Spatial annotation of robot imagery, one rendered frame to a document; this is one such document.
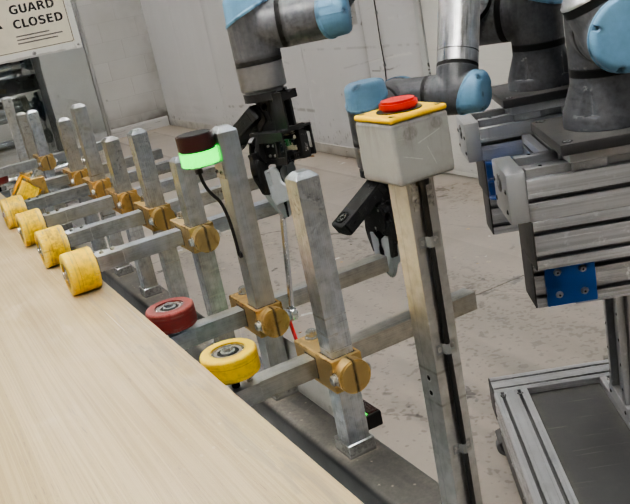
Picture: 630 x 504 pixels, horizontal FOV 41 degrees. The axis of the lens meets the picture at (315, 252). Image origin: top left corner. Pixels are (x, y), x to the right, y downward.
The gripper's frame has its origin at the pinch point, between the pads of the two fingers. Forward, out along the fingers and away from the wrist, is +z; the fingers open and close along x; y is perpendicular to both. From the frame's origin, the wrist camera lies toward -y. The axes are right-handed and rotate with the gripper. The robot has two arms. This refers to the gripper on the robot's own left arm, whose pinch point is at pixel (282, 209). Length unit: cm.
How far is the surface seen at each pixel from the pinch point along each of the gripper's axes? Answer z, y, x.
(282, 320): 16.4, 3.1, -8.4
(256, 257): 5.4, 0.4, -8.5
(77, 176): 2, -114, 33
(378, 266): 16.1, 4.8, 16.1
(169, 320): 11.2, -7.3, -22.7
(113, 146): -9, -69, 18
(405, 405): 98, -61, 94
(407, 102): -20, 49, -27
